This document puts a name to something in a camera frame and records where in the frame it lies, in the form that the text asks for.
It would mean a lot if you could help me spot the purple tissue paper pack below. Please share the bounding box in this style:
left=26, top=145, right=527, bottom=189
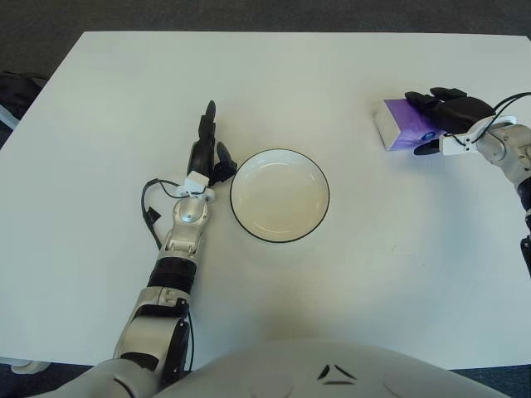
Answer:
left=373, top=98, right=447, bottom=153

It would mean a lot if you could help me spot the white plate with black rim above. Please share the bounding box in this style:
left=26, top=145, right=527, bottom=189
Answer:
left=229, top=148, right=331, bottom=244

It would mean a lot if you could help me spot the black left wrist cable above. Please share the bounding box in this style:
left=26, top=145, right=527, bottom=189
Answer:
left=140, top=177, right=187, bottom=252

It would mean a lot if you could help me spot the white table foot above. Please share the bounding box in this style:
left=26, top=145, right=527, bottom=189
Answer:
left=0, top=355, right=49, bottom=375

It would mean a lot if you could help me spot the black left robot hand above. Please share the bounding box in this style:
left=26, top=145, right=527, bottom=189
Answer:
left=188, top=99, right=238, bottom=187

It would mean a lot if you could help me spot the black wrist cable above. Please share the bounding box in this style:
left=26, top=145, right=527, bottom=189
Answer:
left=454, top=91, right=531, bottom=144
left=140, top=177, right=187, bottom=252

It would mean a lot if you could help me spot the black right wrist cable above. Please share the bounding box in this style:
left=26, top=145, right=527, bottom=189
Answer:
left=454, top=91, right=531, bottom=144

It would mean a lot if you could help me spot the black bag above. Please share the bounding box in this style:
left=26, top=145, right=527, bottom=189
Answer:
left=0, top=70, right=49, bottom=130

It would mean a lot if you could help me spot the grey robot torso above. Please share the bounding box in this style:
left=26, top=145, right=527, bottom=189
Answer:
left=53, top=331, right=531, bottom=398

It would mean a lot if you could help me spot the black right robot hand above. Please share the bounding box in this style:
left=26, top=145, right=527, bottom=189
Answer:
left=404, top=86, right=497, bottom=157

